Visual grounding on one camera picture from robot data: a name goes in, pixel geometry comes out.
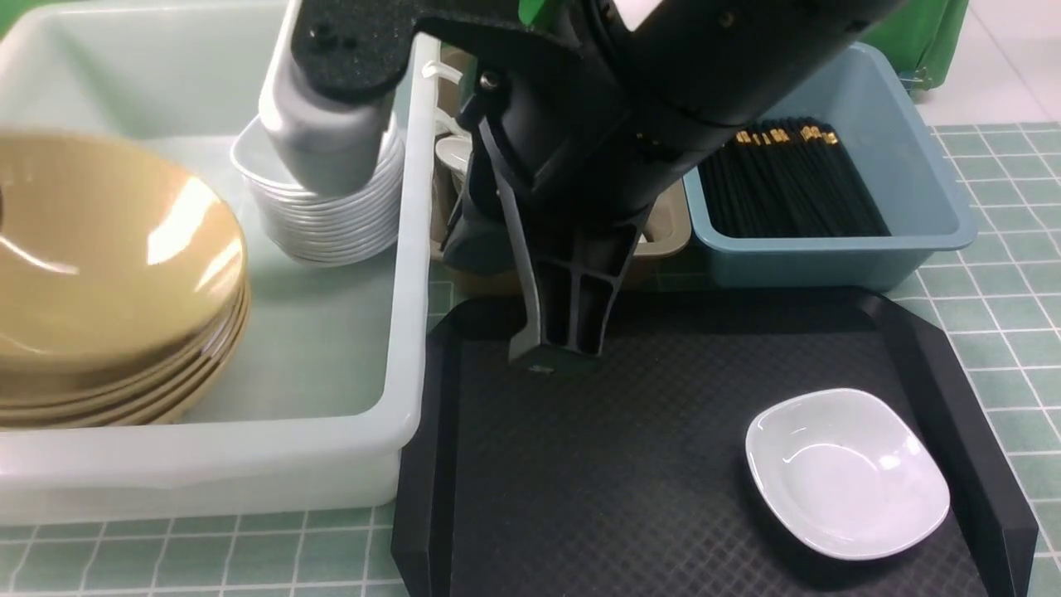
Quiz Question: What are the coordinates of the blue plastic chopstick bin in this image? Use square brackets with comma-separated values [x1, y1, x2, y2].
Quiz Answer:
[683, 43, 978, 292]

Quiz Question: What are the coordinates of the black plastic serving tray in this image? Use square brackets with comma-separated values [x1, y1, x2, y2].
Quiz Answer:
[390, 289, 1039, 596]

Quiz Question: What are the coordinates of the white square sauce dish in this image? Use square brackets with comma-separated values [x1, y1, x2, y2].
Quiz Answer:
[745, 388, 951, 561]

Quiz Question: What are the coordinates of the pile of white spoons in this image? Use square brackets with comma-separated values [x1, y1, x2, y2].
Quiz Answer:
[422, 60, 472, 194]

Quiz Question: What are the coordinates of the bundle of black chopsticks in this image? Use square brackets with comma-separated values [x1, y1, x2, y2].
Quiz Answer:
[700, 118, 891, 239]

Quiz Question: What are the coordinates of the white translucent plastic tub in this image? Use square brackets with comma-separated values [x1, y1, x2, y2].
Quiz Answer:
[1, 1, 440, 525]

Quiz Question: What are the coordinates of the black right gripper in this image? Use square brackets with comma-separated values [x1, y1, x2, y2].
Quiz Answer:
[443, 75, 689, 371]

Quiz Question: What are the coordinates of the green checkered table mat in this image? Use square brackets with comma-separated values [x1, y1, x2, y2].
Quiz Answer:
[2, 122, 1060, 596]

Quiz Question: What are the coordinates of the stack of white dishes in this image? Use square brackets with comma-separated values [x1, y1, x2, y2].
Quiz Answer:
[229, 115, 405, 267]

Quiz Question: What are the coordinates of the green cloth backdrop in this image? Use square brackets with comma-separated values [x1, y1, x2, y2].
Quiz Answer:
[14, 1, 967, 109]

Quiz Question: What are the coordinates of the stack of tan bowls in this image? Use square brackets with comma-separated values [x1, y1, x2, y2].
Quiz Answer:
[1, 129, 253, 431]

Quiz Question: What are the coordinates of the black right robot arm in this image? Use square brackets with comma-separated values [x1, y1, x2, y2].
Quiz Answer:
[288, 1, 899, 371]

